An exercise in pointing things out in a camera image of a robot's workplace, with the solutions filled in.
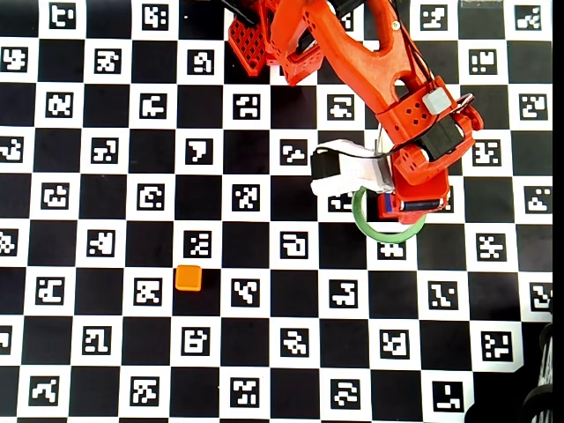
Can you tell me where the red gripper, black motor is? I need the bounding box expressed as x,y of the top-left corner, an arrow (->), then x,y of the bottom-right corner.
390,115 -> 477,225

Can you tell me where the red cube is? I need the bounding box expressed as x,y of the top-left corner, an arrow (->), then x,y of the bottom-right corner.
377,192 -> 400,220

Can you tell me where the orange cube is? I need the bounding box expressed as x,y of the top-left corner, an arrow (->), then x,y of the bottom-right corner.
174,264 -> 204,293

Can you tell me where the black white marker checkerboard mat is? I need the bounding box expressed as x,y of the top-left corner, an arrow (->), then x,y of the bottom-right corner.
0,0 -> 554,419

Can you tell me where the green flat ring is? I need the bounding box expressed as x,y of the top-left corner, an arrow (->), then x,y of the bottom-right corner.
352,184 -> 427,244

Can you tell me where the white wrist camera with mount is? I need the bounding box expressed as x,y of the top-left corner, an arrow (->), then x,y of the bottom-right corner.
310,138 -> 394,197

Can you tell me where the black flexible camera stand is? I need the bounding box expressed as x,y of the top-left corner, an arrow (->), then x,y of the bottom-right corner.
466,321 -> 564,423

